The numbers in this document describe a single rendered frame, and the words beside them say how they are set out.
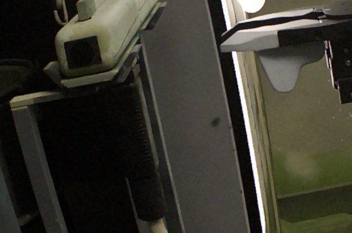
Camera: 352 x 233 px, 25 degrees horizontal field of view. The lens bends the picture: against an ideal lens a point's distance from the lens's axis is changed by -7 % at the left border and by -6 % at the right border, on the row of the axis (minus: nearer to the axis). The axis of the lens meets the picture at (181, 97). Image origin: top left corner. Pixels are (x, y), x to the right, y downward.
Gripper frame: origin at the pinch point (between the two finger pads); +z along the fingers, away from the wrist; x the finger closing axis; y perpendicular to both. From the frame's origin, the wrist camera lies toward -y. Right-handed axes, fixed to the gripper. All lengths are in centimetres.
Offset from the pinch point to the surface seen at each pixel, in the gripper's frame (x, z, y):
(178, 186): 47, 15, 32
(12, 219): 0.7, 26.2, 15.4
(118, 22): -8.3, 8.3, -4.2
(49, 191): -10.7, 17.0, 8.3
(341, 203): 175, -17, 99
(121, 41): -8.9, 8.3, -2.7
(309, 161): 181, -7, 84
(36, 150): -10.7, 17.1, 4.5
